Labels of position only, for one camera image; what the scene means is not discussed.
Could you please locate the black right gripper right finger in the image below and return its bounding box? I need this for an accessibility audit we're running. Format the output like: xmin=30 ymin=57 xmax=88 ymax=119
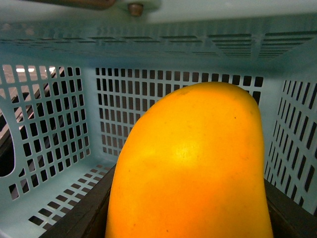
xmin=264 ymin=181 xmax=317 ymax=238

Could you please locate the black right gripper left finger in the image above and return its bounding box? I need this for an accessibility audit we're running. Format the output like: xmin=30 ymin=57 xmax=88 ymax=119
xmin=41 ymin=166 xmax=115 ymax=238

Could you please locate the yellow mango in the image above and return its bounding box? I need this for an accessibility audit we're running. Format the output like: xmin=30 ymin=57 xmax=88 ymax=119
xmin=106 ymin=82 xmax=273 ymax=238

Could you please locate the light blue plastic basket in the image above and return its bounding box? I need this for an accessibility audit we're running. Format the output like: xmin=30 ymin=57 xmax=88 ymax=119
xmin=0 ymin=0 xmax=317 ymax=238

